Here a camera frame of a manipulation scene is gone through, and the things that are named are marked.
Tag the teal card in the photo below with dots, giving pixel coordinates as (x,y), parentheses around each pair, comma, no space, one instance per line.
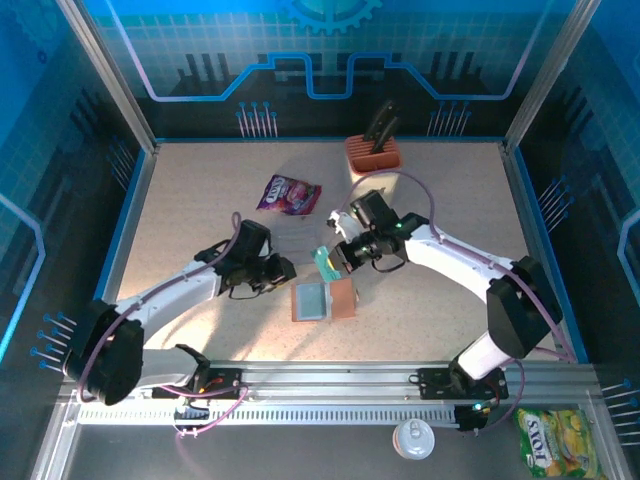
(322,265)

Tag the brown card holder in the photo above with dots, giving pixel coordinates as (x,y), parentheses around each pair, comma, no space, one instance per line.
(345,300)

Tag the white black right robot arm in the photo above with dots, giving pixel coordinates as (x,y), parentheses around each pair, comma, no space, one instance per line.
(450,260)

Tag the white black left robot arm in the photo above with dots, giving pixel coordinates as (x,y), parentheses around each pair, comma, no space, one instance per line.
(170,295)

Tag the purple candy bag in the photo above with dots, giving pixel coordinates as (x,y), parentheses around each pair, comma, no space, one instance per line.
(290,196)

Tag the cream orange knife block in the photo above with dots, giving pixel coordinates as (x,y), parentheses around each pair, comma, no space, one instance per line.
(372,157)

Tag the white tin can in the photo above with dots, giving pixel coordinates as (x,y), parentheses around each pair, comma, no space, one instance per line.
(413,439)

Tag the black controller box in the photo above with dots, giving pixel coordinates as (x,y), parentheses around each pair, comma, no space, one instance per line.
(470,420)

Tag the green yellow candy bag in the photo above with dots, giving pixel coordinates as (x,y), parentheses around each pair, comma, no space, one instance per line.
(557,442)

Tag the aluminium mounting rail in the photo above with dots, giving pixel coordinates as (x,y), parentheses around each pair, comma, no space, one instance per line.
(325,380)

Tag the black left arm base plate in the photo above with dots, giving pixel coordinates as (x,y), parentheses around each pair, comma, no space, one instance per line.
(225,377)

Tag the aluminium side rail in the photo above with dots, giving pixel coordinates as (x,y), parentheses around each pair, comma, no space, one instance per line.
(136,210)
(529,225)

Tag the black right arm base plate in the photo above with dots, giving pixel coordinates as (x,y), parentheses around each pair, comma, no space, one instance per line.
(435,385)

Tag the aluminium frame post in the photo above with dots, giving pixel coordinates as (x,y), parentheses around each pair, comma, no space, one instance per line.
(550,75)
(107,75)

